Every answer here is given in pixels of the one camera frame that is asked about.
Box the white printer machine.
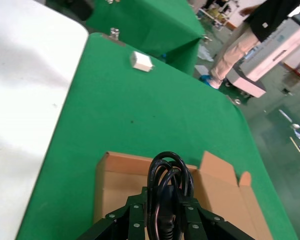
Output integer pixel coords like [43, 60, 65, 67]
[226, 9, 300, 99]

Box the metal table clamp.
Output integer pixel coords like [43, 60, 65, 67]
[101, 27, 127, 48]

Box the person in beige trousers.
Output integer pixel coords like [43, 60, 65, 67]
[199, 0, 300, 90]

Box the white power adapter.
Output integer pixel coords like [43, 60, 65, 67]
[129, 51, 155, 74]

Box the cardboard box with loose screws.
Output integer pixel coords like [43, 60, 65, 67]
[92, 150, 273, 240]

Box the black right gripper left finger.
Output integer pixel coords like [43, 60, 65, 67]
[76, 186, 151, 240]

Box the black power cord with plug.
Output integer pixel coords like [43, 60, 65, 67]
[146, 150, 195, 240]

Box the green table cloth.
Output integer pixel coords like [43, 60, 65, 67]
[14, 32, 300, 240]

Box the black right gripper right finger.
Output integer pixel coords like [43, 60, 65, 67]
[176, 194, 256, 240]

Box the green cloth covered table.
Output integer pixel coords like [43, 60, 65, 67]
[85, 0, 206, 76]

